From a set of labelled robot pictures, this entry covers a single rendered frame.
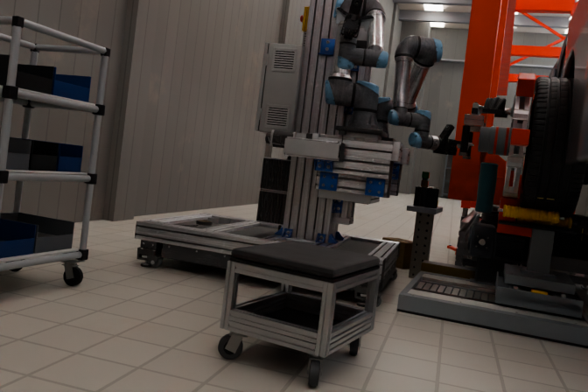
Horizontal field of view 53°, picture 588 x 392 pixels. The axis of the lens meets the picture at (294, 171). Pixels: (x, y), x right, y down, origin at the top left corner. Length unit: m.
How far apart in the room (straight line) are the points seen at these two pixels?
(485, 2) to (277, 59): 1.30
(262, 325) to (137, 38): 3.43
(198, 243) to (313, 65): 1.09
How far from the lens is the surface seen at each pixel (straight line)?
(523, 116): 2.85
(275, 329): 1.73
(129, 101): 4.78
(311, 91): 3.08
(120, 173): 4.76
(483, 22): 3.65
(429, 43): 3.15
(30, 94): 2.28
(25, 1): 4.00
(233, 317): 1.80
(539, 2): 9.42
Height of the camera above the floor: 0.61
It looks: 1 degrees down
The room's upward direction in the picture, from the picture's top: 7 degrees clockwise
